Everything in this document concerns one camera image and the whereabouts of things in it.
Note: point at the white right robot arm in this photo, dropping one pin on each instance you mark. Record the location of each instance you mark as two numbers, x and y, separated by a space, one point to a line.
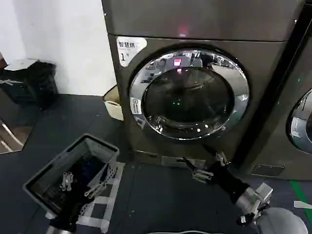
275 219

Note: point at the green floor tape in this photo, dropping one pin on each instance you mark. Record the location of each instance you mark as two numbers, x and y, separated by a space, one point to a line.
301 190

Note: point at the dark clothes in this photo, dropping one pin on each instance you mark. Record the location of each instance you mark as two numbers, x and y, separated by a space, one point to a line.
87 165

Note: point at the white label sticker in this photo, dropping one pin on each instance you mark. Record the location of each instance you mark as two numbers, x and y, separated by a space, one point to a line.
126 48

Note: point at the grey front-load dryer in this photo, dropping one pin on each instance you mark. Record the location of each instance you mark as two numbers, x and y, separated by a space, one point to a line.
195 22
287 73

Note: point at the round glass dryer door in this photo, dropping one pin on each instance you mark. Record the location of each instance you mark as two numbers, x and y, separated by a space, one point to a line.
190 97
301 126

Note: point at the black plastic crate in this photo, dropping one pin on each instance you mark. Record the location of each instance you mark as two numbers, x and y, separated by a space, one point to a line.
36 83

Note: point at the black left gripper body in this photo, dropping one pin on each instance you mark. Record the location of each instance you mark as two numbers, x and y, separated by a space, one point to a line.
69 212

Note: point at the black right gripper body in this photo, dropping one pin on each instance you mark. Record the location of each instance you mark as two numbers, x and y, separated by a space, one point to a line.
226 180

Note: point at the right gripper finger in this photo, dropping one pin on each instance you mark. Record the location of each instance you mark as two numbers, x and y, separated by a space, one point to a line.
201 175
222 158

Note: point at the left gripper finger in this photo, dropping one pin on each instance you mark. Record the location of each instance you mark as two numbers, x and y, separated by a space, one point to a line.
93 190
66 181

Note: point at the white plastic bin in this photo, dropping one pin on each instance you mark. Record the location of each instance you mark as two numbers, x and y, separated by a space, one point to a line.
114 108

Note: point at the grey plastic laundry basket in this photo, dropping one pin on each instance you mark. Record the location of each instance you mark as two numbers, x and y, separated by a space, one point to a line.
40 189

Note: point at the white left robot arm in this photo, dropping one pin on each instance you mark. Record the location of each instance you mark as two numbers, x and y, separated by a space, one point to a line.
61 230

